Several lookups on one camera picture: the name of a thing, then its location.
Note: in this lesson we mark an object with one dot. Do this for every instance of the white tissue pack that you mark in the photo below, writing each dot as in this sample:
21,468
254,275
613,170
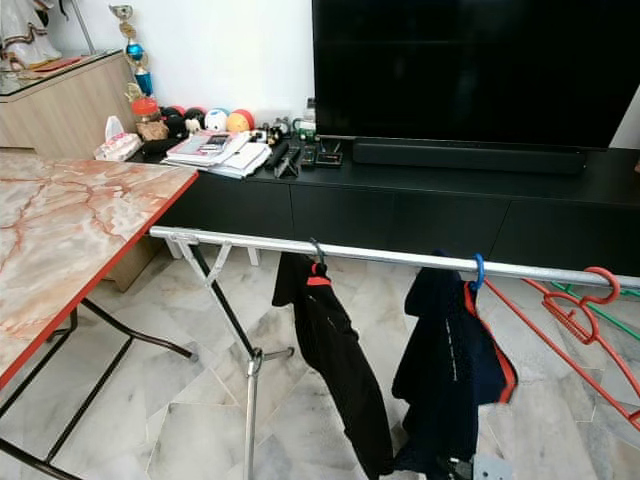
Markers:
118,146

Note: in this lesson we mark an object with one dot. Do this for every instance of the silver metal clothes rack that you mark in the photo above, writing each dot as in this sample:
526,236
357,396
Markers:
260,243

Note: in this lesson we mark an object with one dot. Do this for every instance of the green plastic clothes hanger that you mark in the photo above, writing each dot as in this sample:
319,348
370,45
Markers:
610,318

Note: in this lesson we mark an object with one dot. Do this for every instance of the white porcelain figurine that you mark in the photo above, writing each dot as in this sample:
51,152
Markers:
25,35

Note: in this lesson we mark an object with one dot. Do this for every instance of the black desk gadget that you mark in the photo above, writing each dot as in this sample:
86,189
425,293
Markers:
322,156

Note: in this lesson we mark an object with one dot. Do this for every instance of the marble pattern folding table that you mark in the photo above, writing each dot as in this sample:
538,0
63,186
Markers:
70,230

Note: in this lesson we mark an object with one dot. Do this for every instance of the stack of papers and magazines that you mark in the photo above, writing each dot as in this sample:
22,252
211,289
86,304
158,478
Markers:
215,150

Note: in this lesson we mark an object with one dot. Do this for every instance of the flat red tray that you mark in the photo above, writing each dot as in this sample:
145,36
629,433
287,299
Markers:
60,63

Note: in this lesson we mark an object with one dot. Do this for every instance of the blue plastic clothes hanger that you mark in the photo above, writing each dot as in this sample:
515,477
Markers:
480,268

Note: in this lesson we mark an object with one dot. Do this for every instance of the gold and blue trophy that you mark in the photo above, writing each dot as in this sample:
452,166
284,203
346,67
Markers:
135,50

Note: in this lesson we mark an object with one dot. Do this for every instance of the black remote control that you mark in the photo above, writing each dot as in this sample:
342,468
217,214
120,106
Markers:
284,162

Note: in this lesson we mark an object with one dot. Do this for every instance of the light wooden sideboard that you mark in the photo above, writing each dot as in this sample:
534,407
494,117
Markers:
60,110

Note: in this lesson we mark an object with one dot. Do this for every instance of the black soundbar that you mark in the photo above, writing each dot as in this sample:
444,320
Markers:
470,158

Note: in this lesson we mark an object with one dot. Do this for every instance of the black television console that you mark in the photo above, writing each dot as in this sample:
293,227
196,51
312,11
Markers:
390,212

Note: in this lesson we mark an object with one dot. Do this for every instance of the red plastic clothes hanger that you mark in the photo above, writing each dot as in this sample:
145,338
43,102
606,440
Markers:
560,355

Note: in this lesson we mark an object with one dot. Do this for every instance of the black clothes hanger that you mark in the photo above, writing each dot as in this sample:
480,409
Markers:
321,254

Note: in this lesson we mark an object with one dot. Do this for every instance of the clear bottle with green base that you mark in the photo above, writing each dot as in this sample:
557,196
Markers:
305,120

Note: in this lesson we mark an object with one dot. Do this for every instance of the black shirt with white print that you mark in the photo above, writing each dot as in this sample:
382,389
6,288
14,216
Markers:
335,350

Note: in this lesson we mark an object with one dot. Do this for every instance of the navy shirt with red trim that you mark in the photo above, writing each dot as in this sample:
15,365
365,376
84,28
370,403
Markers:
450,360

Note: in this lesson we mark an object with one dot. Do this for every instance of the glass jar with red lid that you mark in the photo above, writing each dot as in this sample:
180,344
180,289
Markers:
147,118

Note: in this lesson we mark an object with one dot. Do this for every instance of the black flat screen television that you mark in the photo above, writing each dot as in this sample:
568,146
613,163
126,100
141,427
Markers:
470,70

